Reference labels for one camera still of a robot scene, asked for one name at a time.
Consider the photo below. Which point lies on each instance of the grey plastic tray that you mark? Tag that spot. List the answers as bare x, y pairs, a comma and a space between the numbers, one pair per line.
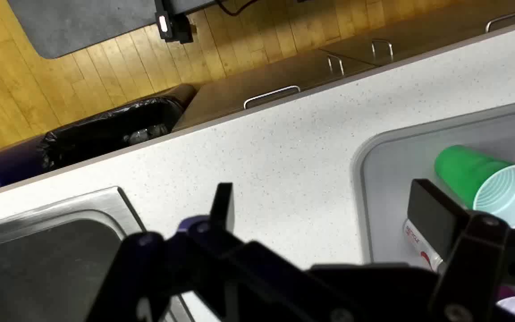
389, 180

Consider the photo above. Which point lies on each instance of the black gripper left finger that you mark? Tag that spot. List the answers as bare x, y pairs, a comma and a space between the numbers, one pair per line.
223, 207

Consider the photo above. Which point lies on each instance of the trash bin with black bag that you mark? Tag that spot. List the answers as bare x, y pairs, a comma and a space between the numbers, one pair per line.
108, 128

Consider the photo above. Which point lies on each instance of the green plastic cup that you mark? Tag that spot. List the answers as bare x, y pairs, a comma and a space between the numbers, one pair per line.
460, 171

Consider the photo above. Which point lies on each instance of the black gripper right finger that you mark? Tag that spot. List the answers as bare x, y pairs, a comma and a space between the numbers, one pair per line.
437, 216

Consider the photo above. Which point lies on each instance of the black device on floor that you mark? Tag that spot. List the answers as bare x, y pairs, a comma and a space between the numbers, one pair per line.
174, 26

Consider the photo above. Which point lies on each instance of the wooden base cabinets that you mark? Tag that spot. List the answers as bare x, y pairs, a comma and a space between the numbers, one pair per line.
282, 73

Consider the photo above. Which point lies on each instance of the stainless steel double sink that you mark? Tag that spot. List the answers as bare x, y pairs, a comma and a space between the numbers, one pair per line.
44, 257

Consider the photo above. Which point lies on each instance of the grey floor mat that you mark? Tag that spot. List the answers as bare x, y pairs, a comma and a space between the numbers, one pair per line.
79, 24

